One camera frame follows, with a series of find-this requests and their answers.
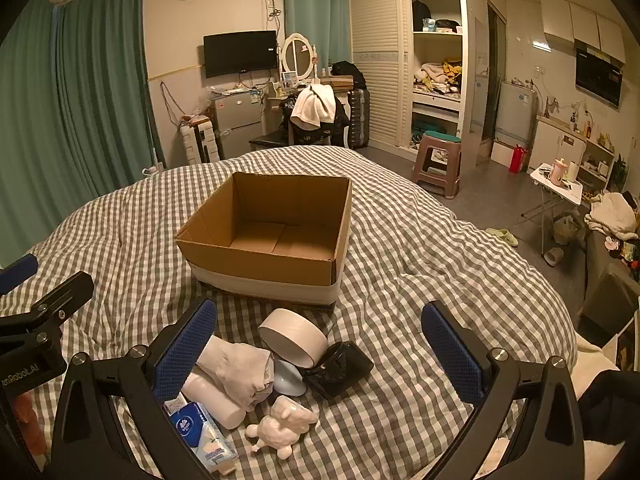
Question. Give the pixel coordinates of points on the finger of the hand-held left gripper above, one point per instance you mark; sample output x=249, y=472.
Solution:
x=60, y=300
x=17, y=272

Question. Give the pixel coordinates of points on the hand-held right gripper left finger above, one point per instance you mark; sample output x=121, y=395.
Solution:
x=185, y=355

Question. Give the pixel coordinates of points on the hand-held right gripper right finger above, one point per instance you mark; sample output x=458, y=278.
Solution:
x=452, y=355

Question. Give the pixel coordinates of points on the white sock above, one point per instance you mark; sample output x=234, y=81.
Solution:
x=240, y=365

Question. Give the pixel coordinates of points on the white plastic bottle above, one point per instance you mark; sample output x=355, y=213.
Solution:
x=220, y=407

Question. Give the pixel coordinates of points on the blue white tissue packet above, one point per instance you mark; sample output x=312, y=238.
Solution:
x=200, y=430

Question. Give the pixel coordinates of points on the black glossy case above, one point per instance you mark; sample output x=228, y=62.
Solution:
x=345, y=365

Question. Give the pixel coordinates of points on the white tape roll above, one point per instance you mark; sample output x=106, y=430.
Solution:
x=295, y=340

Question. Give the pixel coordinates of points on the brown cardboard box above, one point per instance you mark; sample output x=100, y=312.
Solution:
x=260, y=240

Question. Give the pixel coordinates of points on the person's left hand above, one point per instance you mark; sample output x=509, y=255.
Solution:
x=27, y=425

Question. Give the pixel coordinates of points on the grey white checked blanket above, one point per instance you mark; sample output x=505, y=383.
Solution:
x=425, y=270

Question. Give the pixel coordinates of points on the white plastic bag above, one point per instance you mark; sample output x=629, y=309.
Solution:
x=150, y=171

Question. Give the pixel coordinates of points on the wide green curtain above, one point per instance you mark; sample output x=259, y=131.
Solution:
x=75, y=110

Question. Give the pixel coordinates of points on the brown plastic stool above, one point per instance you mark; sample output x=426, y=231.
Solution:
x=437, y=175

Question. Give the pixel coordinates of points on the white folding table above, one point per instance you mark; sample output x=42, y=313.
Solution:
x=555, y=187

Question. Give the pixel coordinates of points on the red canister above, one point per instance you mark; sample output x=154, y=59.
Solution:
x=519, y=159

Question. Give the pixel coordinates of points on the white ribbed suitcase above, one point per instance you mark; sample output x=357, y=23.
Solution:
x=197, y=142

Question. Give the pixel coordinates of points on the pink cup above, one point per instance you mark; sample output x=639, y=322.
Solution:
x=558, y=171

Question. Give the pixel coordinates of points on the white clothes pile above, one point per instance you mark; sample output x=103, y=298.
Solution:
x=612, y=215

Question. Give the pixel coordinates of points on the dark wooden chair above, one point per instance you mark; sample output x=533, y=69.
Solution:
x=270, y=140

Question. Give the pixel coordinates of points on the small silver fridge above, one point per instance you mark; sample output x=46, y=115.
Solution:
x=237, y=125

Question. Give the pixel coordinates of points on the white kitchen shelf unit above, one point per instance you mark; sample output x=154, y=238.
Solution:
x=555, y=140

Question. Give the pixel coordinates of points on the white washing machine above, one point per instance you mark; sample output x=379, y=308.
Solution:
x=515, y=115

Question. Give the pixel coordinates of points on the grey suitcase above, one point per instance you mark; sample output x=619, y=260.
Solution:
x=357, y=120

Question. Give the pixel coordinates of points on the white towel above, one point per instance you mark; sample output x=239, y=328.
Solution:
x=312, y=105

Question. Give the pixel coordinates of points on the flat cardboard box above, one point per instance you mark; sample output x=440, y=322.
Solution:
x=336, y=81

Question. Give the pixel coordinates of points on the black bag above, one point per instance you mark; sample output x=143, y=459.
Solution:
x=347, y=72

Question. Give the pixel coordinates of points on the white wardrobe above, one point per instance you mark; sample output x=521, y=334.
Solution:
x=380, y=60

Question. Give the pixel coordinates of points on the black range hood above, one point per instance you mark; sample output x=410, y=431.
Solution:
x=597, y=77

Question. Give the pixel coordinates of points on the white oval mirror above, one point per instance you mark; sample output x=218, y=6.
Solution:
x=297, y=55

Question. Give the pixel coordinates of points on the narrow green curtain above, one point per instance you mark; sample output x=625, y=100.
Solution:
x=315, y=10

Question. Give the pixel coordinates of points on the black wall television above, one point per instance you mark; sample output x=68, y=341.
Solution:
x=240, y=52

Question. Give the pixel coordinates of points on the white wall cabinets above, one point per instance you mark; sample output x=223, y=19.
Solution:
x=580, y=22

